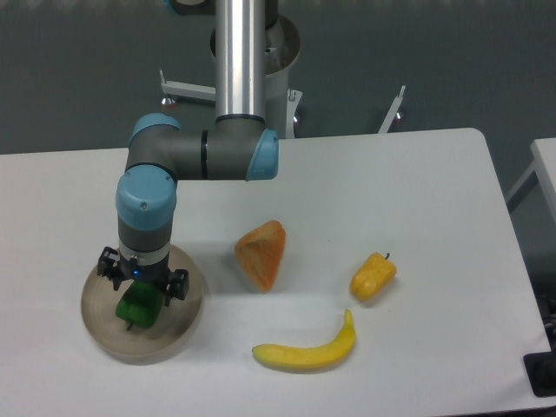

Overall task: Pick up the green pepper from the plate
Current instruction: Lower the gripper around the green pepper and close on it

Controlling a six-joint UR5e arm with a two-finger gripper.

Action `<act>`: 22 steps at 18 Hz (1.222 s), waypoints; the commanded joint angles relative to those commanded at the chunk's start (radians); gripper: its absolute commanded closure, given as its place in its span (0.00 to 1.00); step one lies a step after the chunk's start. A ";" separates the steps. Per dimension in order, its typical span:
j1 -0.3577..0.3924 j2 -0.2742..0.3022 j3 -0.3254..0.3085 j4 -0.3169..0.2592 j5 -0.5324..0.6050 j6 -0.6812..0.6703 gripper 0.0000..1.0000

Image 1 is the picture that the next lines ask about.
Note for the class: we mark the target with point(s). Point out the yellow banana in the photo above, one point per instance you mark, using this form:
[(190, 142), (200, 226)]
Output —
[(310, 358)]

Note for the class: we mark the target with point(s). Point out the yellow bell pepper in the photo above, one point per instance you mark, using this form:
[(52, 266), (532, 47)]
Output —
[(372, 276)]

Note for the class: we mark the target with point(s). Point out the white side table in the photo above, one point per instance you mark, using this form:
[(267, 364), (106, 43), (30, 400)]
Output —
[(541, 171)]

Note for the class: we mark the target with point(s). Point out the black device at edge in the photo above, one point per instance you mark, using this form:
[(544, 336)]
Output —
[(540, 369)]

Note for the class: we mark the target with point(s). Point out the green bell pepper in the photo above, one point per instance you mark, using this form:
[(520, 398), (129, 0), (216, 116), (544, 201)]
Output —
[(140, 305)]

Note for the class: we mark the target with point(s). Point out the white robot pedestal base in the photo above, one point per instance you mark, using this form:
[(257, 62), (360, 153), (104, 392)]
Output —
[(283, 45)]

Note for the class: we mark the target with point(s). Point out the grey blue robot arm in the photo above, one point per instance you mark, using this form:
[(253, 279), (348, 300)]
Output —
[(241, 147)]

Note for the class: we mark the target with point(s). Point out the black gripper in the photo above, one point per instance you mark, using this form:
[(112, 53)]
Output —
[(118, 269)]

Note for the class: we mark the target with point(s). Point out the beige round plate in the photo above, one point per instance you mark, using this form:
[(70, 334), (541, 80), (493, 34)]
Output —
[(135, 345)]

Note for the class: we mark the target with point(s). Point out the orange triangular pastry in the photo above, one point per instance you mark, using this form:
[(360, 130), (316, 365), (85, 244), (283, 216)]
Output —
[(259, 253)]

